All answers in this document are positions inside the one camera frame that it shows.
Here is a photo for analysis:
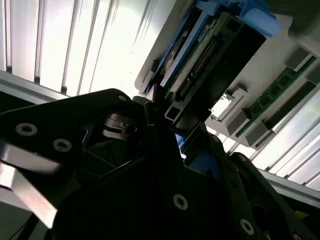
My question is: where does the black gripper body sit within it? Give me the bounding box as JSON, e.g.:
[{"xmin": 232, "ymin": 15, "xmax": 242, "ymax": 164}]
[{"xmin": 51, "ymin": 114, "xmax": 253, "ymax": 240}]

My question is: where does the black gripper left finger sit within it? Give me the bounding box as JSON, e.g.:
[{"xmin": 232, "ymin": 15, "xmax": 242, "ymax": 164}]
[{"xmin": 0, "ymin": 88, "xmax": 196, "ymax": 230}]

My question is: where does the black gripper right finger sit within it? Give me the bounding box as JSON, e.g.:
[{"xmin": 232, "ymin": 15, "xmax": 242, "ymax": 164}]
[{"xmin": 183, "ymin": 121, "xmax": 318, "ymax": 240}]

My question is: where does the hard disk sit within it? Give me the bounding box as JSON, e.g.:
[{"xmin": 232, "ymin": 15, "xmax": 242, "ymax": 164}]
[{"xmin": 143, "ymin": 0, "xmax": 281, "ymax": 181}]

